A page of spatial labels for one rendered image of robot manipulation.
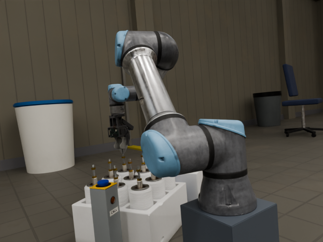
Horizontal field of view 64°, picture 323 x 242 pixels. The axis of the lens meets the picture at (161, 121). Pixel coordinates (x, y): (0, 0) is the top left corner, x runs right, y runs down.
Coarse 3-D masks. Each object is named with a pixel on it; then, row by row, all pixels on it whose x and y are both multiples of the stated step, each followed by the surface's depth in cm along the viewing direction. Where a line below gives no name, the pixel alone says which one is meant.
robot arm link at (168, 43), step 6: (162, 36) 86; (168, 36) 87; (162, 42) 85; (168, 42) 86; (174, 42) 89; (162, 48) 85; (168, 48) 86; (174, 48) 89; (162, 54) 86; (168, 54) 87; (174, 54) 90; (162, 60) 88; (168, 60) 90; (174, 60) 93; (156, 66) 97; (162, 66) 95; (168, 66) 95; (162, 72) 101; (162, 78) 108
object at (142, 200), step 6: (150, 186) 106; (132, 192) 102; (138, 192) 101; (144, 192) 101; (150, 192) 103; (132, 198) 102; (138, 198) 100; (144, 198) 101; (150, 198) 103; (132, 204) 102; (138, 204) 101; (144, 204) 101; (150, 204) 103; (144, 210) 101
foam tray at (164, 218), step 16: (176, 192) 119; (80, 208) 110; (128, 208) 106; (160, 208) 103; (176, 208) 118; (80, 224) 111; (128, 224) 100; (144, 224) 96; (160, 224) 103; (176, 224) 117; (80, 240) 112; (128, 240) 100; (144, 240) 97; (160, 240) 102
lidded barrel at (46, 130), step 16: (16, 112) 261; (32, 112) 253; (48, 112) 256; (64, 112) 269; (32, 128) 254; (48, 128) 257; (64, 128) 269; (32, 144) 257; (48, 144) 259; (64, 144) 270; (32, 160) 260; (48, 160) 260; (64, 160) 270
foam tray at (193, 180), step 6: (186, 174) 147; (192, 174) 145; (198, 174) 147; (180, 180) 149; (186, 180) 147; (192, 180) 146; (198, 180) 146; (186, 186) 148; (192, 186) 146; (198, 186) 145; (186, 192) 148; (192, 192) 146; (198, 192) 145; (192, 198) 147
